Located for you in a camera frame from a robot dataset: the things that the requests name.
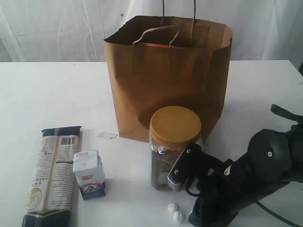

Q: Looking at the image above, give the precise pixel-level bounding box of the small white milk carton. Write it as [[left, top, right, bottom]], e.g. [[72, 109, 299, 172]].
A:
[[73, 150, 106, 200]]

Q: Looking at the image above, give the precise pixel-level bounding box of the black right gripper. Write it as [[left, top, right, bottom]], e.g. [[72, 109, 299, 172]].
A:
[[188, 165, 251, 227]]

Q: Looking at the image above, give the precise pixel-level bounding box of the white candy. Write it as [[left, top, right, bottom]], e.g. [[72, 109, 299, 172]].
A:
[[168, 203, 179, 215], [173, 210, 184, 224]]

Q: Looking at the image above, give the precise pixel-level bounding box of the long noodle package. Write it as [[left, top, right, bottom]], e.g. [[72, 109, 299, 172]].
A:
[[22, 126, 81, 227]]

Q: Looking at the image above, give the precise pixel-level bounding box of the clear tape piece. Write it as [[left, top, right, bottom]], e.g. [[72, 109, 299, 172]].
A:
[[97, 132, 118, 140]]

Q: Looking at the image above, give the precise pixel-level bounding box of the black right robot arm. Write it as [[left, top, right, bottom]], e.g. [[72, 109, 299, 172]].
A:
[[188, 105, 303, 227]]

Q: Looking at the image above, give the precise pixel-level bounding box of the brown orange standup pouch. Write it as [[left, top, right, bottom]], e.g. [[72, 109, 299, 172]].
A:
[[136, 42, 186, 48]]

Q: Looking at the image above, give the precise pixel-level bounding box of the brown paper bag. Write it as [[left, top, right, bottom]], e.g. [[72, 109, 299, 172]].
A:
[[104, 15, 233, 141]]

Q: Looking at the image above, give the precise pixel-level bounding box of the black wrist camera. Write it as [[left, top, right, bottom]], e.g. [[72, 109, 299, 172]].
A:
[[168, 143, 223, 192]]

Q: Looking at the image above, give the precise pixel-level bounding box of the clear jar with yellow lid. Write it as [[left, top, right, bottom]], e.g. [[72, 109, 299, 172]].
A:
[[149, 106, 203, 191]]

